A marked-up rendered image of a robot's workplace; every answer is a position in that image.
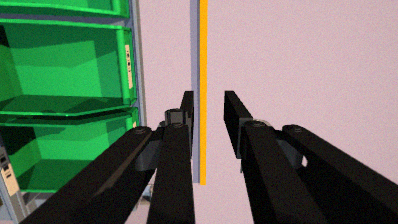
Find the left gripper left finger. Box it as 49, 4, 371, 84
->
19, 91, 196, 224

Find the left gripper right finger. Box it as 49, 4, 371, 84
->
223, 90, 398, 224

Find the green open bin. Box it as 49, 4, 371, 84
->
0, 0, 130, 18
0, 107, 139, 192
0, 18, 137, 116

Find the yellow bar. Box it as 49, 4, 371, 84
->
200, 0, 207, 185

